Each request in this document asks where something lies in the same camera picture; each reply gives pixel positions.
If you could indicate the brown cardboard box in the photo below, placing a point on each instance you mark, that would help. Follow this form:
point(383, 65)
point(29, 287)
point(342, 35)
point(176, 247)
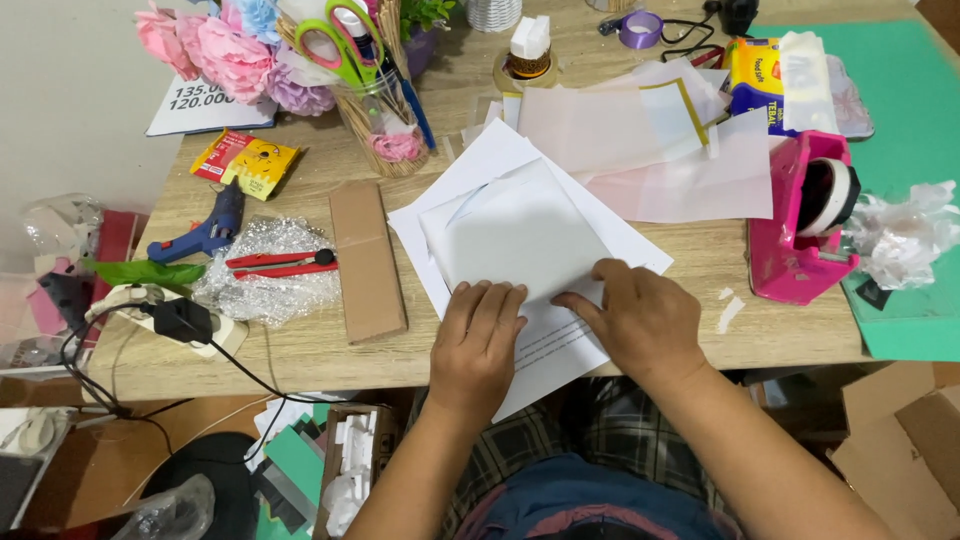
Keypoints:
point(900, 465)

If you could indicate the blue shirt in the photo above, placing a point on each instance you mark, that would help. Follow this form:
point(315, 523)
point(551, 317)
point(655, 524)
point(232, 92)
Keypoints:
point(585, 495)

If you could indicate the translucent sheet with yellow edge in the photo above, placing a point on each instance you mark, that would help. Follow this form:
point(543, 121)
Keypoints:
point(592, 124)

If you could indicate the white wicker basket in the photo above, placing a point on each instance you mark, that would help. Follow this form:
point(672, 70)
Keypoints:
point(493, 13)

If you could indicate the plaid shorts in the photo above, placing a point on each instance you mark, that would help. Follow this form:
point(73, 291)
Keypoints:
point(600, 427)

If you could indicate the person's left fingers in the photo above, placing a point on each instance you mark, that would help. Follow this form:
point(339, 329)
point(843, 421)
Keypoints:
point(487, 300)

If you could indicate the green cutting mat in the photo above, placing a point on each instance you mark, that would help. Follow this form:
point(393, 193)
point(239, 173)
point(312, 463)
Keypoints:
point(907, 105)

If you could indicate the bubble wrap sheet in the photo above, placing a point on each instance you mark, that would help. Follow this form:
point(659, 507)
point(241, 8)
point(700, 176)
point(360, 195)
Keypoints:
point(262, 300)

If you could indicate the white paper scraps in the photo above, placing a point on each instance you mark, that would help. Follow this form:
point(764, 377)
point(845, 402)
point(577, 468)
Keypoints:
point(729, 313)

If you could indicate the black power adapter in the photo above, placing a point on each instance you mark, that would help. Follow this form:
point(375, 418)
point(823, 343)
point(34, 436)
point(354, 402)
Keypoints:
point(182, 321)

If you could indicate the white plastic wrap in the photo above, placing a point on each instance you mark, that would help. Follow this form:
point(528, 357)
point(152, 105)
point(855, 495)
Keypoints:
point(806, 82)

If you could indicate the purple ribbon roll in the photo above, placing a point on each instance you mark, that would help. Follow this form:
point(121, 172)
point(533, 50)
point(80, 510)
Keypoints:
point(641, 30)

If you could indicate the white tape roll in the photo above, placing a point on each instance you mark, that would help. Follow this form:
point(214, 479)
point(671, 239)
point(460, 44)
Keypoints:
point(838, 196)

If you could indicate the blue glue gun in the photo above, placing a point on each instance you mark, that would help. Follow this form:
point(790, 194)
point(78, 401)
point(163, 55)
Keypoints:
point(202, 232)

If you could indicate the large white paper sheet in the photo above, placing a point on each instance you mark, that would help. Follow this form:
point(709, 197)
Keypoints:
point(457, 184)

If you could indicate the white printed paper sheet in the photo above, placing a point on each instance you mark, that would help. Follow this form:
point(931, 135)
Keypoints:
point(555, 352)

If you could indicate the pink tape dispenser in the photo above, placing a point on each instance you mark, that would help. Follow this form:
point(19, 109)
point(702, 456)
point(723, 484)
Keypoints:
point(776, 255)

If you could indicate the pile of coloured paper sheets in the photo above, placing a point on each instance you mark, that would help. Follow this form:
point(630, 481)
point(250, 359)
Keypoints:
point(292, 472)

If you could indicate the heap of bags and boxes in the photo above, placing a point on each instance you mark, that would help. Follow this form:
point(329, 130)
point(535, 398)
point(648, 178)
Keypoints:
point(52, 285)

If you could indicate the plain translucent paper sheet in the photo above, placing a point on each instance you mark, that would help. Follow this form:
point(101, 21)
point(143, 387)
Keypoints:
point(697, 184)

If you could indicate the crumpled clear plastic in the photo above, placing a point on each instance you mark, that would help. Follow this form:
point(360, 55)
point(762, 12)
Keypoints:
point(900, 240)

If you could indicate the brown cardboard strip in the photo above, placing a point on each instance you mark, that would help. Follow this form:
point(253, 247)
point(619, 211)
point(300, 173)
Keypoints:
point(366, 262)

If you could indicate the clear tape roll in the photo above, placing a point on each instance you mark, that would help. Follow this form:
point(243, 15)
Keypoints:
point(504, 79)

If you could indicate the yellow and red packet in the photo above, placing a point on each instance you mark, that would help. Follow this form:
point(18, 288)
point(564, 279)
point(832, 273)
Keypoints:
point(244, 161)

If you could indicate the white sign sheet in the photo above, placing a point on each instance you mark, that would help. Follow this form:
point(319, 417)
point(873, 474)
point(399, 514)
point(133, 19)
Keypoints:
point(199, 112)

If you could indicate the clear plastic bag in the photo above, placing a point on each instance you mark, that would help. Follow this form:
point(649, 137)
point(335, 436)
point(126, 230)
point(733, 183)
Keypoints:
point(172, 514)

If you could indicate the blue and yellow wrap box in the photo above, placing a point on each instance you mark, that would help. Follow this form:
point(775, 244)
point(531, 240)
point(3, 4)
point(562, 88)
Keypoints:
point(752, 82)

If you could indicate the clear patterned plastic tray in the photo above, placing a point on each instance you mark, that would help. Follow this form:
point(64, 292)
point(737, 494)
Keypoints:
point(853, 101)

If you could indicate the small black paper piece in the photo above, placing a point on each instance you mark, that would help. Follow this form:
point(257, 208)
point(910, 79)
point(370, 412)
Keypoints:
point(874, 294)

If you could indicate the box of white foam pieces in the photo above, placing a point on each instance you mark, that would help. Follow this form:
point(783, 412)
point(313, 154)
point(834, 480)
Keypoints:
point(352, 472)

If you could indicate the green artificial leaf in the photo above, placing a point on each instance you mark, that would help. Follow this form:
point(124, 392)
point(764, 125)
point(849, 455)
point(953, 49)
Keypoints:
point(146, 271)

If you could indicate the person's right hand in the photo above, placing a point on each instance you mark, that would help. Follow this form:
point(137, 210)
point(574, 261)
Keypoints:
point(649, 322)

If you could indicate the pink paper flower bouquet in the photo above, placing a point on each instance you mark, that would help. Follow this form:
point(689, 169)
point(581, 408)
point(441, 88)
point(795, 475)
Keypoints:
point(225, 56)

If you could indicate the clear jar with wooden sticks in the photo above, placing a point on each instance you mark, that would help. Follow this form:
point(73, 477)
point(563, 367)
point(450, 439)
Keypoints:
point(390, 139)

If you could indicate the blue pen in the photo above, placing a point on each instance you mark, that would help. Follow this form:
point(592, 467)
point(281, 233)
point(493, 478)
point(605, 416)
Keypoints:
point(418, 116)

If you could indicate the white power strip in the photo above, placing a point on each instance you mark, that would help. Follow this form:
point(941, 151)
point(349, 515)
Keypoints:
point(225, 336)

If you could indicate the black round stool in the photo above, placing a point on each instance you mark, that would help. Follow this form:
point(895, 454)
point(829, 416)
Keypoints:
point(217, 469)

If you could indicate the red utility cutter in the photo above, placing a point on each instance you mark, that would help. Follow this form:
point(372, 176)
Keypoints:
point(281, 264)

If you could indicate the green plant in purple pot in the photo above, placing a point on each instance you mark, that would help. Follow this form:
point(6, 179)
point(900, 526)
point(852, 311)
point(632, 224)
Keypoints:
point(424, 22)

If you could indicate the person's left hand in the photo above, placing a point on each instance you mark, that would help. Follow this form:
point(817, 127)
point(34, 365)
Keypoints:
point(469, 360)

